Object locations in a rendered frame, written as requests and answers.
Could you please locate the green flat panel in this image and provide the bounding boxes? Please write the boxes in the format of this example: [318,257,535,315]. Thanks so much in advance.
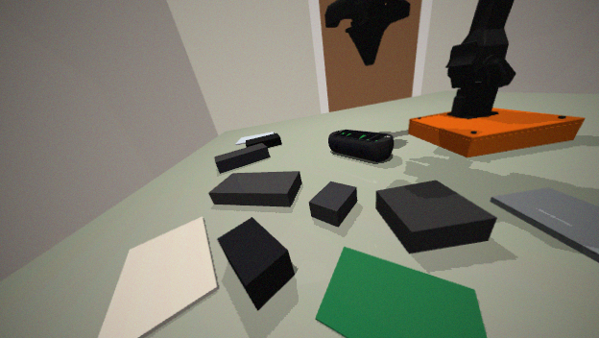
[315,247,487,338]

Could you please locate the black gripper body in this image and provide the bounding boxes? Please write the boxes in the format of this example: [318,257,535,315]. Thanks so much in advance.
[324,0,410,28]

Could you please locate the dark grey switch panel with green rocker switches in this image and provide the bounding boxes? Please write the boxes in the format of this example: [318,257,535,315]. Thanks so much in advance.
[328,130,394,162]

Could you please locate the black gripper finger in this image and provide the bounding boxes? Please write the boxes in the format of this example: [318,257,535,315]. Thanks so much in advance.
[371,17,395,64]
[345,18,381,65]

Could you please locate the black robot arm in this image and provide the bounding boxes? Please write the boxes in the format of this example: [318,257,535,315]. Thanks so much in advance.
[446,0,515,120]

